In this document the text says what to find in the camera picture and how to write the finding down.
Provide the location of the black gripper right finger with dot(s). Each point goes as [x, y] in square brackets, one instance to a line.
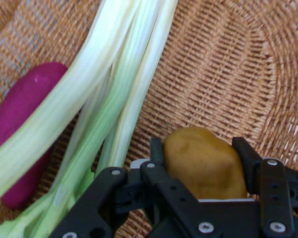
[275, 193]

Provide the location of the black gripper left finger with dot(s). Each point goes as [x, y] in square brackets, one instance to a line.
[164, 198]

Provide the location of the yellow brown potato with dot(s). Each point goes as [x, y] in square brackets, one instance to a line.
[203, 163]

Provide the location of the woven wicker basket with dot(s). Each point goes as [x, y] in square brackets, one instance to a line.
[213, 74]

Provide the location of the pale green celery bunch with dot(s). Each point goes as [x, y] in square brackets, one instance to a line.
[101, 74]

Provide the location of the purple eggplant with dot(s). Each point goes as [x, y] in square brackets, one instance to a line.
[22, 106]

